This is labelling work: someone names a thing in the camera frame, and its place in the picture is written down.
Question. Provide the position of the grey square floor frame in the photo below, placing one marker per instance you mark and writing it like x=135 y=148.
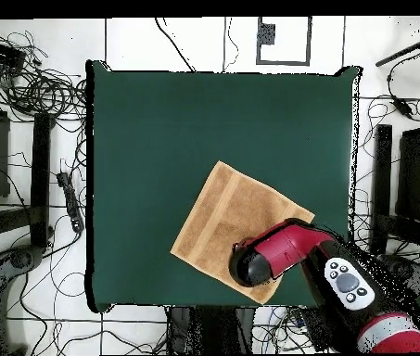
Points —
x=258 y=55

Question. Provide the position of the black power strip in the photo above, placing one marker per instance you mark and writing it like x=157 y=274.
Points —
x=71 y=200

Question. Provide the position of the black electronics box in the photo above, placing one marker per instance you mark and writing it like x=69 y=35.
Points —
x=0 y=53

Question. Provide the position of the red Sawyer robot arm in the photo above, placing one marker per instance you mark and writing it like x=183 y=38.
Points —
x=287 y=248

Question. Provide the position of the tan terry towel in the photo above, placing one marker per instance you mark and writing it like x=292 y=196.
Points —
x=224 y=215

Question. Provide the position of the black power adapter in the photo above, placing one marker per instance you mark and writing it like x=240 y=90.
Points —
x=402 y=106

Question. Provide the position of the grey pedestal leg with caster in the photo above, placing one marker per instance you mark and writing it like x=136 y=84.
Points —
x=417 y=274
x=20 y=259

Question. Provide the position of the black tripod pole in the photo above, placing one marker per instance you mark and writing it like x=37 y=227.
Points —
x=402 y=53

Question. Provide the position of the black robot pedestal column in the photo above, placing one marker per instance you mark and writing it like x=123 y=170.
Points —
x=213 y=333

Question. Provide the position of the dark grey square plate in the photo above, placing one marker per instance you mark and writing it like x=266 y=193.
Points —
x=267 y=34

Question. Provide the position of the black metal frame stand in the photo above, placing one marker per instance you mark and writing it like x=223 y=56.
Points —
x=382 y=185
x=40 y=178

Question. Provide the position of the dark green table cloth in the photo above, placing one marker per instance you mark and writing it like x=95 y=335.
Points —
x=157 y=129

